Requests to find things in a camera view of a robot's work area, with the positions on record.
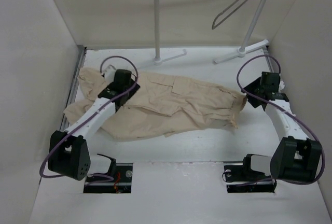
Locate beige trousers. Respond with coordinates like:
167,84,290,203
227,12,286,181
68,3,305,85
63,66,248,140

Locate grey wire hanger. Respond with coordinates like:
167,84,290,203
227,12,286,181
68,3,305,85
211,0,249,30

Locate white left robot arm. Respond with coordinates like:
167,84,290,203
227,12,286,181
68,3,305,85
39,69,140,181

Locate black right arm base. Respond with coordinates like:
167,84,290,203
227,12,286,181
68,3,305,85
222,153,277,193

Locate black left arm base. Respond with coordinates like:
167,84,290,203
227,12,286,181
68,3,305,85
83,153,133,194

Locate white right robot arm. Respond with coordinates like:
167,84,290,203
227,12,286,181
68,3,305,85
241,72,322,185

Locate white clothes rack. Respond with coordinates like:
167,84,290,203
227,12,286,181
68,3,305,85
126,0,278,72

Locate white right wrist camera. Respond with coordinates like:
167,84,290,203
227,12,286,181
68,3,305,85
279,80,285,91

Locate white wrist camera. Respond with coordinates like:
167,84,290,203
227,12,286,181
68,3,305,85
102,64,116,83
279,80,285,91

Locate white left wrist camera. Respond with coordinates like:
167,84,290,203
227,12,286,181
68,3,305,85
102,64,116,83

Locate aluminium table edge rail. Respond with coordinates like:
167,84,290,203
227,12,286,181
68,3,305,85
51,45,87,155

